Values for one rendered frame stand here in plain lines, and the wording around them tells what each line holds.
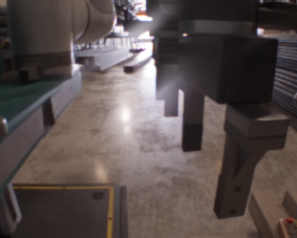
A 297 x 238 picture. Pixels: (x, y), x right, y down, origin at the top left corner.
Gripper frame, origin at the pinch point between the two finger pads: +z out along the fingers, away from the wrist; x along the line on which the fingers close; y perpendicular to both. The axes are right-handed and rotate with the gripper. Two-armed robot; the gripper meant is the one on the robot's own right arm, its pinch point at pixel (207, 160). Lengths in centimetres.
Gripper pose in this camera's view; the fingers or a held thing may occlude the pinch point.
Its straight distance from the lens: 26.7
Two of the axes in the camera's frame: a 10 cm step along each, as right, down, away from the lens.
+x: 1.0, 3.2, -9.4
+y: -10.0, 0.3, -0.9
